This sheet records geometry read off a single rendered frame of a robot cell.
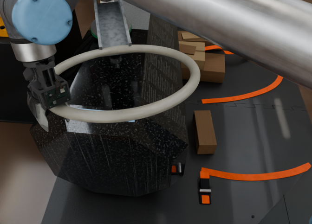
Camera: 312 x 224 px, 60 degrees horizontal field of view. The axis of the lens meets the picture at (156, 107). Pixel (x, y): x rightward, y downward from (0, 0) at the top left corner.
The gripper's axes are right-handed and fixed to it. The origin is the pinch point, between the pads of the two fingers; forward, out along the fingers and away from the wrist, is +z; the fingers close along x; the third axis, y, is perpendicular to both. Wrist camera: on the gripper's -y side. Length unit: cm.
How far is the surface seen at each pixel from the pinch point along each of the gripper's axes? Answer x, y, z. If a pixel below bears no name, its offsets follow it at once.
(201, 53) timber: 147, -73, 44
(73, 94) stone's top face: 20.2, -37.1, 14.6
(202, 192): 73, -5, 95
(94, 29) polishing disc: 49, -63, -2
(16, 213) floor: -20, -73, 96
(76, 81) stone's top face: 25, -43, 12
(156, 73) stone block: 61, -29, 17
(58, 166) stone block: 7, -49, 58
